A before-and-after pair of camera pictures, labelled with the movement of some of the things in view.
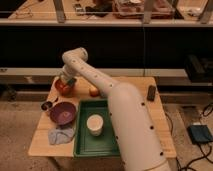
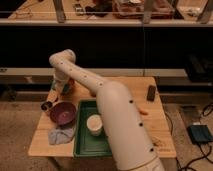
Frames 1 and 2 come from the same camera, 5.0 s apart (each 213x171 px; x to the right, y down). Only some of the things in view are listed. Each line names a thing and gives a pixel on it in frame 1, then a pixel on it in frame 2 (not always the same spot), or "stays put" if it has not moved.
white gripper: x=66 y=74 → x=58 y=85
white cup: x=95 y=122 stays put
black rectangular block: x=151 y=93 stays put
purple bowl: x=63 y=113 stays put
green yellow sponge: x=71 y=81 → x=65 y=89
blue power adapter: x=200 y=134 stays put
